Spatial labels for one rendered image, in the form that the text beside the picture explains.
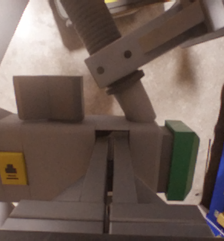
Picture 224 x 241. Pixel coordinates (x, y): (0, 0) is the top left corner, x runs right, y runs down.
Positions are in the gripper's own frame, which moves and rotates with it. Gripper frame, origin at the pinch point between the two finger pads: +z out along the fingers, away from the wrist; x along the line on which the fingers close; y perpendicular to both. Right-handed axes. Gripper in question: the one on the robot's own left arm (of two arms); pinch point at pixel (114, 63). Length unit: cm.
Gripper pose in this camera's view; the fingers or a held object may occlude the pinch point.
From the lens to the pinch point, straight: 16.8
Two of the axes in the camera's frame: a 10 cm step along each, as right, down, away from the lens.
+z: -8.8, 4.5, 1.7
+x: -0.3, 2.9, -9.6
